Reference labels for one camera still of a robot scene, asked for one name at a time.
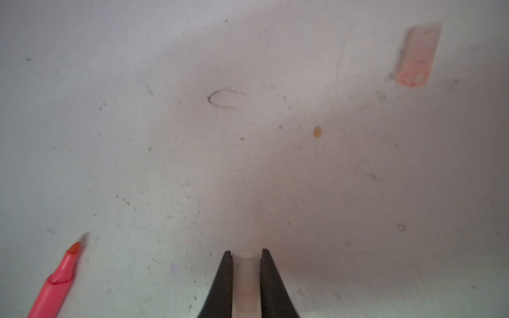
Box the translucent pen cap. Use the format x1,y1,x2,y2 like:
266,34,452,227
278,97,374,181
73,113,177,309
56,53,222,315
232,249,261,317
394,22,442,88

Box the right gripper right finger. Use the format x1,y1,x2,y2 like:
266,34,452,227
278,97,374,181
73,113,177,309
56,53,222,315
260,249,300,318

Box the pink pen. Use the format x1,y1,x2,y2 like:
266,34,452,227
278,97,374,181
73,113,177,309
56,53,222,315
27,242,82,318

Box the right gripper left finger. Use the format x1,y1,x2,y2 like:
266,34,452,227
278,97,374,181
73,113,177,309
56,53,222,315
198,250,233,318

